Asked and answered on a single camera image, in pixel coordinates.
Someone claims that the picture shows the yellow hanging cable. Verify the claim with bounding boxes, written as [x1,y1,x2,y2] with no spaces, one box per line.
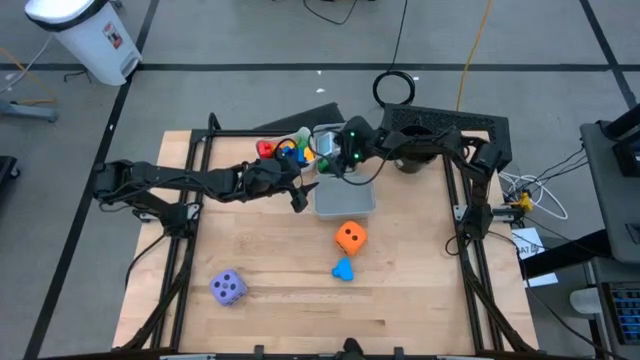
[455,0,494,113]

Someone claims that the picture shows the light blue toy block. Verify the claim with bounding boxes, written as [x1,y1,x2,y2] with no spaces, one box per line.
[331,256,355,283]

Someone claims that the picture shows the grey desk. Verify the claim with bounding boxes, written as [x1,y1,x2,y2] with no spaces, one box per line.
[579,102,640,265]

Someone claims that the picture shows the black aluminium table frame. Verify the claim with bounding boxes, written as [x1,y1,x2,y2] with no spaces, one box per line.
[119,112,539,360]

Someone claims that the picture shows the white trash can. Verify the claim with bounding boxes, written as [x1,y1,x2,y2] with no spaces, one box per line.
[23,0,144,87]

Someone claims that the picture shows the black equipment stand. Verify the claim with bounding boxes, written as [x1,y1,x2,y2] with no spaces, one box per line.
[0,154,22,182]

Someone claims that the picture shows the white playing card box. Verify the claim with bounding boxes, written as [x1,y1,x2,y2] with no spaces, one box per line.
[318,132,342,157]

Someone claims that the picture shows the black perforated panel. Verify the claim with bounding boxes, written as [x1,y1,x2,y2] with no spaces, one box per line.
[380,102,513,169]

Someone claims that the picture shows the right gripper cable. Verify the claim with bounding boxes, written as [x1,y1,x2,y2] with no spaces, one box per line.
[339,159,386,187]

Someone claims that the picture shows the black desk beam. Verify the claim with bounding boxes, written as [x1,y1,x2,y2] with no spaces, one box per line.
[522,229,614,279]

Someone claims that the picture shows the black floor cable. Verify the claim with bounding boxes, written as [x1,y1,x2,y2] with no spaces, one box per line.
[301,0,359,26]

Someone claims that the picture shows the black hanging cable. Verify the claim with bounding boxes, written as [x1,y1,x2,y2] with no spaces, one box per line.
[371,0,417,108]

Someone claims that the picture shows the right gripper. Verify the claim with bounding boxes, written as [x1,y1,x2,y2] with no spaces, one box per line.
[328,115,385,180]

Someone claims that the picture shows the grey floor leg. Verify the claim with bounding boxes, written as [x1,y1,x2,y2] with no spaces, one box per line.
[0,97,59,124]

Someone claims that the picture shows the white plastic bin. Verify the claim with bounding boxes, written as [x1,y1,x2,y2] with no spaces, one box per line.
[255,126,318,175]
[313,122,361,162]

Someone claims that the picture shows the orange foam die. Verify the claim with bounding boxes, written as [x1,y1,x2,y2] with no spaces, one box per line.
[333,220,369,258]

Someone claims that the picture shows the white paper sheet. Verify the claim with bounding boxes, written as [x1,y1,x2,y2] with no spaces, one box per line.
[510,226,560,290]

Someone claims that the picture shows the purple foam die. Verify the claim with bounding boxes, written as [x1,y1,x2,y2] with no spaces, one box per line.
[208,269,249,307]

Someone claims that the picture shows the grey rounded device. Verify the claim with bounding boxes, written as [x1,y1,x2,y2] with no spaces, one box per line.
[569,287,603,316]

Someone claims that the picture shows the black flat board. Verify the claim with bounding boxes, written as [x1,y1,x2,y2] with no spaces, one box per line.
[267,101,347,132]

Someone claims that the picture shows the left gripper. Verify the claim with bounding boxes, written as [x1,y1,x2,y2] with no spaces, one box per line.
[243,157,321,215]

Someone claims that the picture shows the grey plastic bin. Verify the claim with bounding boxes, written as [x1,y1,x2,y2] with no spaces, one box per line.
[312,173,377,222]

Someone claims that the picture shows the blue-lit keyboard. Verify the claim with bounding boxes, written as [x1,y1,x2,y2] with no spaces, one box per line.
[601,281,640,347]

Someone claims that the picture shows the white cable bundle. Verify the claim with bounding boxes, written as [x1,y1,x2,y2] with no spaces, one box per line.
[499,172,570,222]

